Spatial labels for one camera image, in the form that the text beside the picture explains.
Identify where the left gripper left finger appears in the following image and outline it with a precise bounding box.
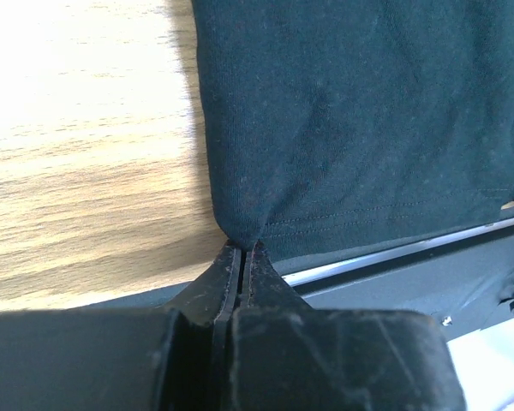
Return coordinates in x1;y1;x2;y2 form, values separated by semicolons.
0;244;242;410

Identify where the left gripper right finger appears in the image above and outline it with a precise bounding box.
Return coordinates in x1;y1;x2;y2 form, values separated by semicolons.
222;243;467;410

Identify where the black polo shirt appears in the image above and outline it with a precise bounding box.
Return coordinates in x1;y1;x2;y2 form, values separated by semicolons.
193;1;514;260

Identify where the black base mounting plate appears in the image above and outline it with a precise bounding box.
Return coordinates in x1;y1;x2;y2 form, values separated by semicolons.
90;226;514;341

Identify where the aluminium extrusion rail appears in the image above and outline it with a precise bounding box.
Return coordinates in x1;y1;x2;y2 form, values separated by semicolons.
283;217;514;287

